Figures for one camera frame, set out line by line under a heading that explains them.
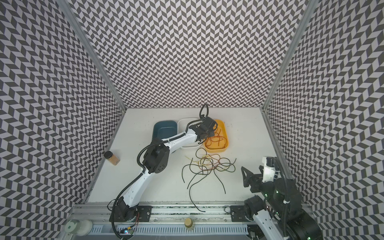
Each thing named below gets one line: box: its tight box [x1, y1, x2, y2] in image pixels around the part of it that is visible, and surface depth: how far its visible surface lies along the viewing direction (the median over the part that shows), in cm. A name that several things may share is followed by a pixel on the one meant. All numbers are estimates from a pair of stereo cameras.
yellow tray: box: [203, 119, 229, 153], surface depth 98 cm
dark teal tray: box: [151, 120, 178, 145], surface depth 102 cm
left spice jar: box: [104, 151, 121, 166], surface depth 84 cm
